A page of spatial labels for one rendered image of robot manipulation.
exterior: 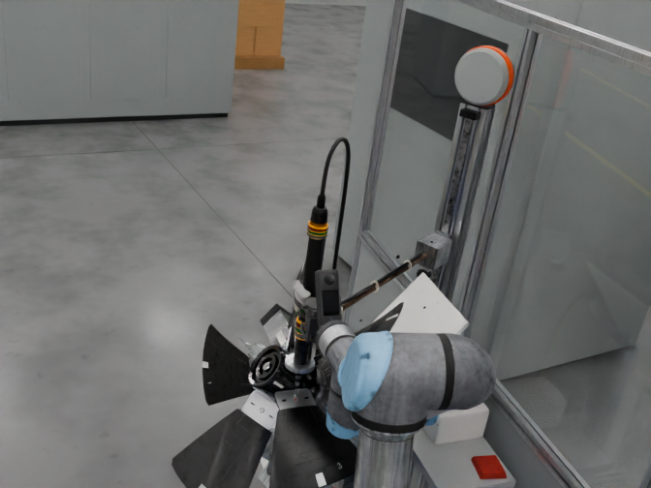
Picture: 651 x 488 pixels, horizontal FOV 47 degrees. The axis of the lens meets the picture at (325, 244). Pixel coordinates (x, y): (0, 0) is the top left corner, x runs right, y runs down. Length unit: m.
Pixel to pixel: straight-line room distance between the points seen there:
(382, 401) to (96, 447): 2.49
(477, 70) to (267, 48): 7.98
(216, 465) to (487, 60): 1.25
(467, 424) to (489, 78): 0.99
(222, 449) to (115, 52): 5.65
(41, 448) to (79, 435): 0.17
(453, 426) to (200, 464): 0.77
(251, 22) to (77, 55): 3.21
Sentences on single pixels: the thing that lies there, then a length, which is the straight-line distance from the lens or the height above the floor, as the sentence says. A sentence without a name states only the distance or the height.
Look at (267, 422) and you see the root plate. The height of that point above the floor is 1.09.
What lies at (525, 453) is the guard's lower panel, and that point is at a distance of 2.30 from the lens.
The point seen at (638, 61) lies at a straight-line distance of 1.87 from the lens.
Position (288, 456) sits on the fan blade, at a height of 1.16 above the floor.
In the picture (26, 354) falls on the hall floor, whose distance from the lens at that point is 4.08.
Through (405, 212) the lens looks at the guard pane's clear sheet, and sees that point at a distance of 2.84.
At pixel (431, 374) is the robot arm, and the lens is 1.12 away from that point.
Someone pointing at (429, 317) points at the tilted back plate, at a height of 1.31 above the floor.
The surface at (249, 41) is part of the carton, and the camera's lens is 9.87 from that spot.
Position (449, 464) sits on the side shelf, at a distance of 2.27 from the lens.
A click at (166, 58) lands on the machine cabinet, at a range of 7.39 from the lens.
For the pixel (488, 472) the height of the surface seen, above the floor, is 0.88.
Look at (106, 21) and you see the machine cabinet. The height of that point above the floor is 0.92.
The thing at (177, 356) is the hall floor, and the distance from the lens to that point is 4.02.
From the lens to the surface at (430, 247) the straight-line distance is 2.17.
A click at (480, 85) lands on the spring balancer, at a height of 1.86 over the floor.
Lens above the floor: 2.32
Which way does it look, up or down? 26 degrees down
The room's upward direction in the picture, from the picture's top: 8 degrees clockwise
